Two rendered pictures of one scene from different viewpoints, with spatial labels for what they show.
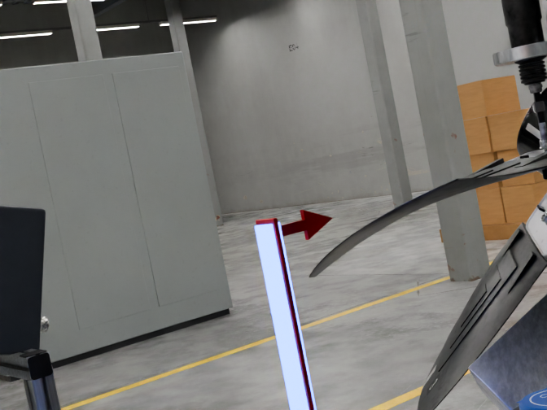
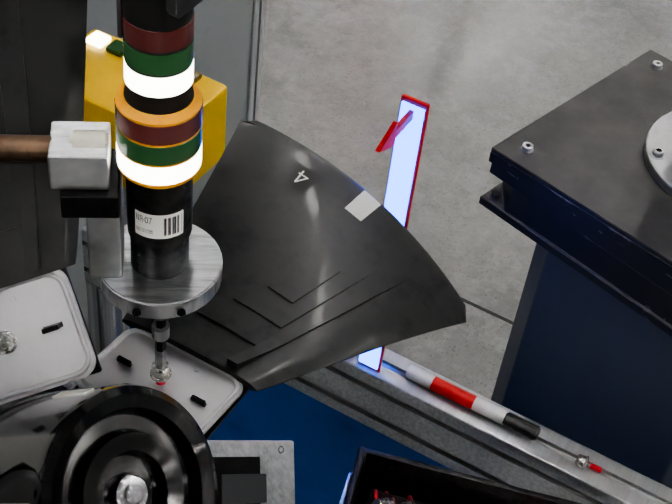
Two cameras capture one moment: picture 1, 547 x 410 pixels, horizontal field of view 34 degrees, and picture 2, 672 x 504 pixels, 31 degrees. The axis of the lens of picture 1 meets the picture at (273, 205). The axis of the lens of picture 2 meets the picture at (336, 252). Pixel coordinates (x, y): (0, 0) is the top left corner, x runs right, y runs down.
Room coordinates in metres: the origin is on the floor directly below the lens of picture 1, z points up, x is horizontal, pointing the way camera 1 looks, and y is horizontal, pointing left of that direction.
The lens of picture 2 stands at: (1.35, -0.43, 1.79)
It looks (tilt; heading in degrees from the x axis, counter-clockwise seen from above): 44 degrees down; 150
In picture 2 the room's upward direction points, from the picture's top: 8 degrees clockwise
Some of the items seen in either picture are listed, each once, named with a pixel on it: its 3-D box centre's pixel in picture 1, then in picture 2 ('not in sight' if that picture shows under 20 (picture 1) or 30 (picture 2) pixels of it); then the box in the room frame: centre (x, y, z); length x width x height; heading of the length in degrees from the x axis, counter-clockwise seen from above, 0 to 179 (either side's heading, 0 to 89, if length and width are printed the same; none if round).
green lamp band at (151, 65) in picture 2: not in sight; (158, 45); (0.89, -0.27, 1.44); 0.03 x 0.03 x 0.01
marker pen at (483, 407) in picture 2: not in sight; (472, 402); (0.76, 0.08, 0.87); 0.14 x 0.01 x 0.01; 36
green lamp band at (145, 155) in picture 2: not in sight; (159, 129); (0.89, -0.27, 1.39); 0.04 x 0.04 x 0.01
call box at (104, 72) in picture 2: not in sight; (131, 121); (0.44, -0.15, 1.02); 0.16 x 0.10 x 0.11; 36
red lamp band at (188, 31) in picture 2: not in sight; (158, 22); (0.89, -0.27, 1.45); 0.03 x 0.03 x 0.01
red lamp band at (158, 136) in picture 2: not in sight; (159, 109); (0.89, -0.27, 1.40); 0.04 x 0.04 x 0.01
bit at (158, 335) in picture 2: (540, 115); (160, 339); (0.89, -0.27, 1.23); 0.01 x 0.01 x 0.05
